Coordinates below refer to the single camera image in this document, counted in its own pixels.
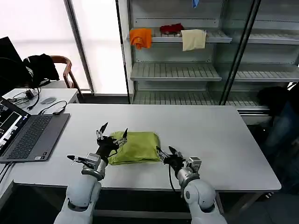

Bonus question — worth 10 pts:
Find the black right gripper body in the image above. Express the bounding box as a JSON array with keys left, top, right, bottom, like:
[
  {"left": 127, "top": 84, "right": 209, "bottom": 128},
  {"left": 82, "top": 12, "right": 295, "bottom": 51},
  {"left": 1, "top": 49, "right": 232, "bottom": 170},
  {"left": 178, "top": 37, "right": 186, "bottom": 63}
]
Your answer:
[{"left": 164, "top": 154, "right": 187, "bottom": 171}]

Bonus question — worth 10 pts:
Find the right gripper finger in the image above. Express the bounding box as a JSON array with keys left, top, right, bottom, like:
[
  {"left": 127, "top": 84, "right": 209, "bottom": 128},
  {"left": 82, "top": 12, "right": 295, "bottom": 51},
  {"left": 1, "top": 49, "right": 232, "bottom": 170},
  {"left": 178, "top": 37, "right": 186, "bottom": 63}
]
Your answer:
[
  {"left": 168, "top": 146, "right": 183, "bottom": 158},
  {"left": 156, "top": 146, "right": 168, "bottom": 163}
]

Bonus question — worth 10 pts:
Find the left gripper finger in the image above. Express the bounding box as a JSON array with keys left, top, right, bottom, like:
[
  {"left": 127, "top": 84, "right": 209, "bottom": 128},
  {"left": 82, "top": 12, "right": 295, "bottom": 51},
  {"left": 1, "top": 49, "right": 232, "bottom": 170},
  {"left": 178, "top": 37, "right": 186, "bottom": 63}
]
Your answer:
[
  {"left": 113, "top": 128, "right": 128, "bottom": 147},
  {"left": 95, "top": 122, "right": 109, "bottom": 140}
]

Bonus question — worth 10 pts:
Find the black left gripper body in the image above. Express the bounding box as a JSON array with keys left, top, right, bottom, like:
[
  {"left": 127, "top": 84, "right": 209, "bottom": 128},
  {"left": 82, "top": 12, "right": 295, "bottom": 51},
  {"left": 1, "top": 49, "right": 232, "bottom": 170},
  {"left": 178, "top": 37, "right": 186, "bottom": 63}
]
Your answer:
[{"left": 96, "top": 136, "right": 119, "bottom": 159}]

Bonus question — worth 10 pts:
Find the green shirt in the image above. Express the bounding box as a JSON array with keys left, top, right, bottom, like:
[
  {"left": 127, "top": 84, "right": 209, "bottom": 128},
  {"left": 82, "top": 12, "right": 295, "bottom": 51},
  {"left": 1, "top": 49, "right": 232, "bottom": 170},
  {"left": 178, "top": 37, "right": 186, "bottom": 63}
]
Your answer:
[{"left": 107, "top": 131, "right": 162, "bottom": 166}]

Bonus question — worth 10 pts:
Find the small white desk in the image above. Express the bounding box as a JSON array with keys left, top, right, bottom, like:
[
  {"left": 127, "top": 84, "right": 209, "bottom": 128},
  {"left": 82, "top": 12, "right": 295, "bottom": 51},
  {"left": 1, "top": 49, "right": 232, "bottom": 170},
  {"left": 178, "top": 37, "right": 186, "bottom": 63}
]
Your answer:
[{"left": 1, "top": 88, "right": 79, "bottom": 111}]

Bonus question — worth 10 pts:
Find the grey computer mouse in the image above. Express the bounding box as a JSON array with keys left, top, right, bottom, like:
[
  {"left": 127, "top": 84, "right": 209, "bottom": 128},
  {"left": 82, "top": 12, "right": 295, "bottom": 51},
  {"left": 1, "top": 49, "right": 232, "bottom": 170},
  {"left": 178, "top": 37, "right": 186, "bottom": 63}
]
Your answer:
[{"left": 40, "top": 97, "right": 57, "bottom": 105}]

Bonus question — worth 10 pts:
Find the grey open laptop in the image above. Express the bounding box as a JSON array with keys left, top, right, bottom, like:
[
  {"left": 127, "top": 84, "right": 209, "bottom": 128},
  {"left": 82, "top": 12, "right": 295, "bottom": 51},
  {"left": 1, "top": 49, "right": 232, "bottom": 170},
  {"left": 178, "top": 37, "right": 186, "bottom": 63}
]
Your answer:
[{"left": 0, "top": 97, "right": 71, "bottom": 163}]

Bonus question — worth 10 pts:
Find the brown wooden chair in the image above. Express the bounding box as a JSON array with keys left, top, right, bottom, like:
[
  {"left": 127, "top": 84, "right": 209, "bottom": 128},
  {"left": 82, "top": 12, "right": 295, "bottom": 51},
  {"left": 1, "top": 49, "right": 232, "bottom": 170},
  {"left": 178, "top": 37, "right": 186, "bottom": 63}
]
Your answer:
[{"left": 50, "top": 55, "right": 84, "bottom": 98}]

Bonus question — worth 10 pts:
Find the grey shelf rack with clothes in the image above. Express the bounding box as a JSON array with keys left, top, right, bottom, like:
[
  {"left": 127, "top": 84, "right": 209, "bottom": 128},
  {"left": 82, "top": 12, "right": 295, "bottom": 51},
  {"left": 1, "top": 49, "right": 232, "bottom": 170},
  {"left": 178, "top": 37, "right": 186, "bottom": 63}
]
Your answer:
[{"left": 115, "top": 0, "right": 234, "bottom": 105}]

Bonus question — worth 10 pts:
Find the black jacket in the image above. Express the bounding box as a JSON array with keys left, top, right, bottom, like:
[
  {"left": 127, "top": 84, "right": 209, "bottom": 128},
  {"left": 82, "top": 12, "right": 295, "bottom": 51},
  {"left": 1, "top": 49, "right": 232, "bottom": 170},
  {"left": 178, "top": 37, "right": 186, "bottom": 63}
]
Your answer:
[{"left": 22, "top": 53, "right": 60, "bottom": 88}]

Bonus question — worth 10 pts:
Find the person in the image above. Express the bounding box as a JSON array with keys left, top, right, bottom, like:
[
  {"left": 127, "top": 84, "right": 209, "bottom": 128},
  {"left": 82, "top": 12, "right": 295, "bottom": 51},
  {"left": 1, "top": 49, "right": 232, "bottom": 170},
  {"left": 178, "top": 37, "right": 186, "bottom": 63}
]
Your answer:
[{"left": 265, "top": 88, "right": 299, "bottom": 168}]

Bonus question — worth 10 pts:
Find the black bag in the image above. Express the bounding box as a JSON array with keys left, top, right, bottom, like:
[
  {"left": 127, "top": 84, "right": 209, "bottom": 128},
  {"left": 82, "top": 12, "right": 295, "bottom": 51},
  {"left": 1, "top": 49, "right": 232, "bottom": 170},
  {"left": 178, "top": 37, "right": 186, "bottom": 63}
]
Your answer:
[{"left": 256, "top": 86, "right": 292, "bottom": 110}]

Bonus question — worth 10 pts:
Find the empty grey shelf rack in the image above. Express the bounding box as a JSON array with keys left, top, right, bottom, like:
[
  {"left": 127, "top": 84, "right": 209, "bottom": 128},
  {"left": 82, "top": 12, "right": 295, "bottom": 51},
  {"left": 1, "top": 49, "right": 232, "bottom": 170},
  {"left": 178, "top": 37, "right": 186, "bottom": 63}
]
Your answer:
[{"left": 219, "top": 0, "right": 299, "bottom": 115}]

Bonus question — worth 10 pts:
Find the black monitor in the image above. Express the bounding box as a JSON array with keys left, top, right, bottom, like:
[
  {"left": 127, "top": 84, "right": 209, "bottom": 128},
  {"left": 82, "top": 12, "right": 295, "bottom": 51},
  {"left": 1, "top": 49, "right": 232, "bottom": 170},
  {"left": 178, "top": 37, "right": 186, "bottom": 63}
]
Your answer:
[{"left": 0, "top": 36, "right": 23, "bottom": 63}]

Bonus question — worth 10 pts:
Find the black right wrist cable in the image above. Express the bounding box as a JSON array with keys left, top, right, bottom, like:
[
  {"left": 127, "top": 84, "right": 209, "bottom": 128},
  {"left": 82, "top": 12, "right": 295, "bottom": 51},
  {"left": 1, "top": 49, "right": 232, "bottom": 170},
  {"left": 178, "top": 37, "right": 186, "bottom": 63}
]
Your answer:
[{"left": 168, "top": 164, "right": 178, "bottom": 193}]

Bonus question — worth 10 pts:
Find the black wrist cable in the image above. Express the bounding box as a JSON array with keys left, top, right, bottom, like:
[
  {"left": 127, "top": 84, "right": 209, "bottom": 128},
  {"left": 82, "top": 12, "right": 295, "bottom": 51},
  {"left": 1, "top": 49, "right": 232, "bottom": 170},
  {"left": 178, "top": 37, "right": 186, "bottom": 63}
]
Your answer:
[
  {"left": 67, "top": 154, "right": 89, "bottom": 165},
  {"left": 168, "top": 164, "right": 178, "bottom": 193}
]

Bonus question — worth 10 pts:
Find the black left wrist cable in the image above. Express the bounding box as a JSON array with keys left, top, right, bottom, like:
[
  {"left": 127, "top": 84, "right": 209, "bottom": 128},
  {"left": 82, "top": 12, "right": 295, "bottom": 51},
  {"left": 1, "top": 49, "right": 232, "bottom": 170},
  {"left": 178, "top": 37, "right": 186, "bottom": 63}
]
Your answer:
[{"left": 67, "top": 154, "right": 89, "bottom": 165}]

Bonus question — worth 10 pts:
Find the adapter dongle with cable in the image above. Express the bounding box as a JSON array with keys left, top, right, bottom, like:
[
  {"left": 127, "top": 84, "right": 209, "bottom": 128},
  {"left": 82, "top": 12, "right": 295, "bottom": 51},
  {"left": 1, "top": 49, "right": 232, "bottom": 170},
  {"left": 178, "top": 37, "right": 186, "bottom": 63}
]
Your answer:
[{"left": 38, "top": 100, "right": 67, "bottom": 116}]

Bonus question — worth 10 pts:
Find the black charger with cables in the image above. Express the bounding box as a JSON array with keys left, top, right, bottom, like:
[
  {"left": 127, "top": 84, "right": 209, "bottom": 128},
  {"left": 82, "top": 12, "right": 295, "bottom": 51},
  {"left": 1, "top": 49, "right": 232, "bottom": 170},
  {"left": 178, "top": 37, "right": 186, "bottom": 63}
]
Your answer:
[{"left": 9, "top": 87, "right": 41, "bottom": 111}]

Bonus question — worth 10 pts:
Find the grey window frame post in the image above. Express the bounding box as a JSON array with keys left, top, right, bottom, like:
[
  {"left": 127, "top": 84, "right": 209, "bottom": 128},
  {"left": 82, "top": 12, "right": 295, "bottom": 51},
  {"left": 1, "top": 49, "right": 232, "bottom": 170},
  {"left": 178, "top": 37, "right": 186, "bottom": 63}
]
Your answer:
[{"left": 63, "top": 0, "right": 95, "bottom": 95}]

